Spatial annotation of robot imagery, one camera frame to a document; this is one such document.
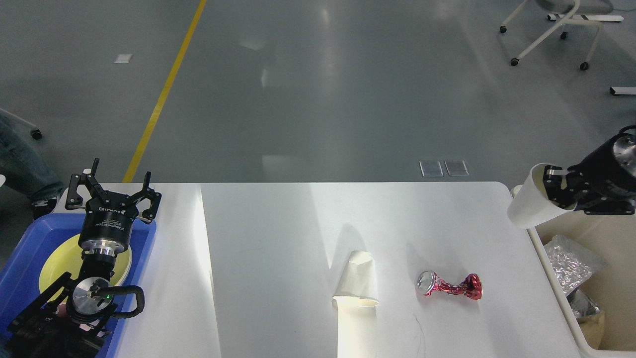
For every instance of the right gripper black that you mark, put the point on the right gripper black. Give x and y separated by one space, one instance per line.
608 171

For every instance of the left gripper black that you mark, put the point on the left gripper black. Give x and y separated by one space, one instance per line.
107 223

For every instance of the white paper cup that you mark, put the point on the white paper cup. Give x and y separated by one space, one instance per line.
531 207
357 285

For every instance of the yellow plastic plate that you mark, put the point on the yellow plastic plate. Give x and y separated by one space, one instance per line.
67 258

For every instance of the foil tray with paper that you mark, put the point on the foil tray with paper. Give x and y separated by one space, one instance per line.
582 305

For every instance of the pink mug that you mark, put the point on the pink mug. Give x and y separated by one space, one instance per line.
62 311

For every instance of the brown paper bag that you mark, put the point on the brown paper bag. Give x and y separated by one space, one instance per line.
593 329

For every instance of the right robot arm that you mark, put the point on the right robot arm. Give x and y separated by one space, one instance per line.
627 130

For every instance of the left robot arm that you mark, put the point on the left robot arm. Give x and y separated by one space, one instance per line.
68 319

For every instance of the white plastic bin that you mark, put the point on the white plastic bin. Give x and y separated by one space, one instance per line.
613 287

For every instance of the person in grey trousers sneakers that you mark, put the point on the person in grey trousers sneakers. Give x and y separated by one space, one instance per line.
27 173

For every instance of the office chair wheel base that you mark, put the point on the office chair wheel base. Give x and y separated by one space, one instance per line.
35 132

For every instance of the blue plastic tray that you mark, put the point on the blue plastic tray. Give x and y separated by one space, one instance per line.
19 279

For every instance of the white furniture leg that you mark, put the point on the white furniture leg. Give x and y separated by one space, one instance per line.
618 91

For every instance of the right floor outlet plate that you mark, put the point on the right floor outlet plate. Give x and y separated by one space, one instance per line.
457 168

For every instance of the floor outlet plate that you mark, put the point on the floor outlet plate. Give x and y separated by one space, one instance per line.
431 169
457 168

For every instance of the left floor outlet plate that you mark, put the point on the left floor outlet plate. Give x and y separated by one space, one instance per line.
431 169

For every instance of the crushed red soda can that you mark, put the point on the crushed red soda can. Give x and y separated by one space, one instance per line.
429 281

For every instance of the white rolling chair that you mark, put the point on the white rolling chair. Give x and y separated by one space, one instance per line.
574 12

